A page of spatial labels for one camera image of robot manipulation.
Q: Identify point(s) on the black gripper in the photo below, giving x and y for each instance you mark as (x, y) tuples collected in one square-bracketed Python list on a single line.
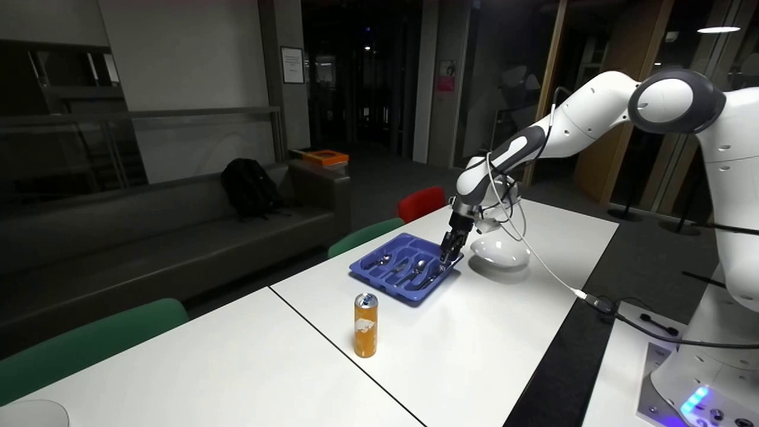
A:
[(464, 220)]

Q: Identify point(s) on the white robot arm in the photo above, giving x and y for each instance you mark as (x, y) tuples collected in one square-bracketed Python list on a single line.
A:
[(594, 110)]

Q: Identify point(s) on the blue plastic cutlery tray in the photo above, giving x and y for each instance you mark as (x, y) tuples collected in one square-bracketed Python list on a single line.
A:
[(370, 274)]

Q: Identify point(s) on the silver tablespoon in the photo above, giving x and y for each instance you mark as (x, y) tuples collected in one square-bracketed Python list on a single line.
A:
[(418, 264)]

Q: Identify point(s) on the bright red chair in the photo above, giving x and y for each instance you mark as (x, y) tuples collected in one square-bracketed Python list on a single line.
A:
[(420, 201)]

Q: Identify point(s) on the small silver teaspoon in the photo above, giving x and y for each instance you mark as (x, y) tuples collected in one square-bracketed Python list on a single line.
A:
[(384, 258)]

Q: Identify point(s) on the green chair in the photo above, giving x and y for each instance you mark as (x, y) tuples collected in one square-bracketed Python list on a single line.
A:
[(360, 235), (86, 344)]

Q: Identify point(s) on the orange drink can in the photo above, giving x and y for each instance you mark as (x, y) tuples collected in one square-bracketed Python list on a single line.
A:
[(365, 328)]

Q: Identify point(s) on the black backpack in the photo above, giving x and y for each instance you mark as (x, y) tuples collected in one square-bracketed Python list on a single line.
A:
[(253, 187)]

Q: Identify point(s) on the glass metal balustrade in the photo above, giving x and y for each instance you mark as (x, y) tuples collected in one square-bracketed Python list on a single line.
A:
[(158, 118)]

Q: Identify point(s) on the grey sofa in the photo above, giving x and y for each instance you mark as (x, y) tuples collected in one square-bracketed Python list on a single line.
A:
[(119, 245)]

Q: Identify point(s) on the ceiling light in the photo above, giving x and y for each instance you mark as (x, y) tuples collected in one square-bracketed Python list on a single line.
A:
[(720, 28)]

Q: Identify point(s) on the white round bowl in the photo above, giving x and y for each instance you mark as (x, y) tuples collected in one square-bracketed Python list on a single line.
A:
[(31, 414)]

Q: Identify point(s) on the red wall sign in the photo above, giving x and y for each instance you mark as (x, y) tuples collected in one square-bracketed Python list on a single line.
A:
[(445, 76)]

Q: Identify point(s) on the framed wall notice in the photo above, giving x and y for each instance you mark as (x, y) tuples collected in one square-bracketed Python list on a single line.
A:
[(292, 64)]

